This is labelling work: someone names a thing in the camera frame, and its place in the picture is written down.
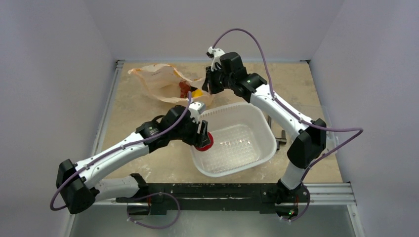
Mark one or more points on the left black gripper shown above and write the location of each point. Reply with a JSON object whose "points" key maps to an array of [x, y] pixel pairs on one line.
{"points": [[202, 130]]}

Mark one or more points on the red fake fruit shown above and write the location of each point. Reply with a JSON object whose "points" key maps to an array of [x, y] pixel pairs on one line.
{"points": [[206, 143]]}

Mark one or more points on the orange translucent plastic bag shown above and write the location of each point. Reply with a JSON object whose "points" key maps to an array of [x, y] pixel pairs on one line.
{"points": [[160, 82]]}

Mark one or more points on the yellow fake fruit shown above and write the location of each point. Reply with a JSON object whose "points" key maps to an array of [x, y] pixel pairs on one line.
{"points": [[196, 93]]}

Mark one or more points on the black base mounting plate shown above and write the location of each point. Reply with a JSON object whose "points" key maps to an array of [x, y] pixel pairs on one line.
{"points": [[265, 198]]}

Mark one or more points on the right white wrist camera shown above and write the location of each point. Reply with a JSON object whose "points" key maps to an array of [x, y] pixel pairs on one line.
{"points": [[214, 54]]}

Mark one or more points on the black T-handle wrench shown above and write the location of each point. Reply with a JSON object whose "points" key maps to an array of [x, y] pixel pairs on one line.
{"points": [[280, 141]]}

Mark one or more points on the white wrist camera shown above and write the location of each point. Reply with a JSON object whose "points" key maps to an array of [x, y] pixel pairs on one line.
{"points": [[196, 109], [214, 54]]}

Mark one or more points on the aluminium rail frame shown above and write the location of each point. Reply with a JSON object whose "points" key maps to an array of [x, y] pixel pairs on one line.
{"points": [[339, 194]]}

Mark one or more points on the red fake grape bunch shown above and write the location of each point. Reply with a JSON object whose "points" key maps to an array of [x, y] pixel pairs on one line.
{"points": [[185, 87]]}

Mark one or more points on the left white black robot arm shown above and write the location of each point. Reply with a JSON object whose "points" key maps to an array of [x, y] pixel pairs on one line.
{"points": [[82, 183]]}

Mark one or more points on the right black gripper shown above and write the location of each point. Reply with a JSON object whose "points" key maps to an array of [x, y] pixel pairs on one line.
{"points": [[212, 80]]}

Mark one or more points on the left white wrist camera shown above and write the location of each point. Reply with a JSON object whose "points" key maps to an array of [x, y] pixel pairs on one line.
{"points": [[196, 109]]}

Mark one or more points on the white plastic basket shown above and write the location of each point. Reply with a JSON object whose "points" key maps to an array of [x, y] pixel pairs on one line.
{"points": [[242, 139]]}

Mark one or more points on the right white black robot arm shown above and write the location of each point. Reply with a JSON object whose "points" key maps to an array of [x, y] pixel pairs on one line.
{"points": [[308, 136]]}

